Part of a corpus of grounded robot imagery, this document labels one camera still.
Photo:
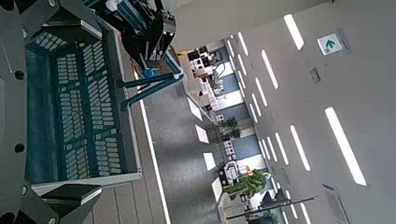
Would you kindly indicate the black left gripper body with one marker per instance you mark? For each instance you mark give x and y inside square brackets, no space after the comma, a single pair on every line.
[149,37]

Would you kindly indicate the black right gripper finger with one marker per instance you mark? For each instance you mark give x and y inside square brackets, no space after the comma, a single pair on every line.
[68,197]
[65,25]

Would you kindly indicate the teal grey folding crate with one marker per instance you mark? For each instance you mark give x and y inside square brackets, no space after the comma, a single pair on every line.
[74,109]

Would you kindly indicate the green exit sign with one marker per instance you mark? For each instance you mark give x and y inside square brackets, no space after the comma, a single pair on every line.
[329,44]

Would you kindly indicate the dark green potted plant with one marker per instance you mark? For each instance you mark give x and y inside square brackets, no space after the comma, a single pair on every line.
[231,127]

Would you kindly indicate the long white ceiling light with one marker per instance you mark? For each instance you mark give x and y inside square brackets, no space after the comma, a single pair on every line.
[269,69]
[300,147]
[293,31]
[345,146]

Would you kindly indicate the grey ceiling hatch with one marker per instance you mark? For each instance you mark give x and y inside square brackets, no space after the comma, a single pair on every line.
[315,75]

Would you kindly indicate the black pole stand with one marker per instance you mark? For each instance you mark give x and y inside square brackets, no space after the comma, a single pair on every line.
[274,206]

